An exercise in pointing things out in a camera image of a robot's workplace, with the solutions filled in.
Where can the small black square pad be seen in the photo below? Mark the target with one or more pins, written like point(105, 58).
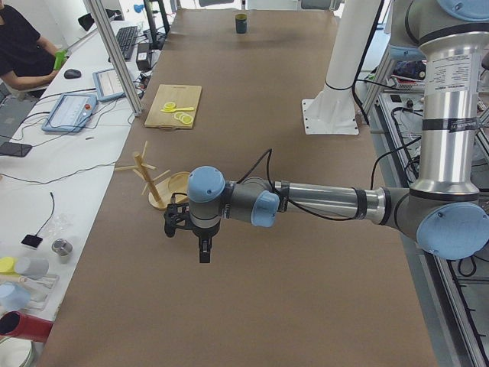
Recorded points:
point(32, 241)

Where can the light blue cup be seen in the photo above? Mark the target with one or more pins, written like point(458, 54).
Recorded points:
point(14, 297)

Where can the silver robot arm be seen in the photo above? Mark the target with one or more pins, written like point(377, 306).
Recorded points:
point(439, 210)

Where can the white camera pillar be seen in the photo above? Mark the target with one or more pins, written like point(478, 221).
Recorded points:
point(332, 111)

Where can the grey cup lying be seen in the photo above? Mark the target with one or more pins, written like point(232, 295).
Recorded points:
point(34, 268)

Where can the far blue teach pendant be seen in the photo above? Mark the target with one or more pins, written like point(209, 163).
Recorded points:
point(107, 84)

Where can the wooden cutting board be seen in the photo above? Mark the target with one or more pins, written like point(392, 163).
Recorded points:
point(173, 96)

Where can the wooden cup rack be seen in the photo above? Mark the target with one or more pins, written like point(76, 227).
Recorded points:
point(163, 189)

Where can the black smartphone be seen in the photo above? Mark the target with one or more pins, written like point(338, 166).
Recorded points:
point(17, 150)

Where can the black keyboard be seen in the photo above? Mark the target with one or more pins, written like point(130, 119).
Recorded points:
point(126, 37)

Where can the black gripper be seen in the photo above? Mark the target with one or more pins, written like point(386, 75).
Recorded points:
point(202, 234)

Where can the yellow cup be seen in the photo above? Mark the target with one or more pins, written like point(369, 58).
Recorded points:
point(7, 265)

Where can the dark teal cup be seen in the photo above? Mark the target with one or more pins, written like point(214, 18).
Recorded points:
point(241, 23)

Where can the yellow toy knife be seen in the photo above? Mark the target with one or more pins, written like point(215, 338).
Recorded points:
point(184, 109)

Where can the green toy gun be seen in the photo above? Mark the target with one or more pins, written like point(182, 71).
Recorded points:
point(61, 56)

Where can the black power adapter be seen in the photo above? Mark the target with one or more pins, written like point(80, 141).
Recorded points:
point(144, 57)

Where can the blue teach pendant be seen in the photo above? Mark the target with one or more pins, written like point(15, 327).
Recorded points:
point(71, 113)
point(107, 84)

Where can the red cylinder bottle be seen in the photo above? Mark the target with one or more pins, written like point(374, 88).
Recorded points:
point(24, 326)

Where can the black computer mouse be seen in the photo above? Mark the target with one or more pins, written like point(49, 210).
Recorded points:
point(71, 74)

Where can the person in black shirt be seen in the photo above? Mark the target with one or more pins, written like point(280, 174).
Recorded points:
point(27, 57)

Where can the near blue teach pendant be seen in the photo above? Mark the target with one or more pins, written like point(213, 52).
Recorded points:
point(71, 113)

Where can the aluminium frame post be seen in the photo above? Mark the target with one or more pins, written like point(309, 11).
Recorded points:
point(98, 12)

